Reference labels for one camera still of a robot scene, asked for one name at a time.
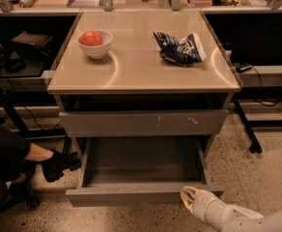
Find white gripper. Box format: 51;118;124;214
181;187;240;225

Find grey drawer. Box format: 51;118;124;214
66;136;224;207
59;109;228;137

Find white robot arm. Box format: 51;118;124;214
181;187;282;232

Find grey top drawer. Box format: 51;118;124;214
59;109;228;137

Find grey drawer cabinet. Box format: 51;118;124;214
46;10;242;160

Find black desk leg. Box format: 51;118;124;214
234;101;263;154

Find black shoe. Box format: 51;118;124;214
41;151;81;183

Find black power adapter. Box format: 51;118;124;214
235;63;252;73

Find blue crumpled chip bag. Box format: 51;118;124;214
154;31;207;66

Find white ceramic bowl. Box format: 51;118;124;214
77;30;113;59

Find red apple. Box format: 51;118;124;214
79;30;103;46

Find person leg black trousers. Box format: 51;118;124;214
0;119;55;191

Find black office chair base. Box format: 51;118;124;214
0;166;40;213

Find dark box under desk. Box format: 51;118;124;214
11;31;54;60

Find black headphones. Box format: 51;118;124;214
4;58;26;73

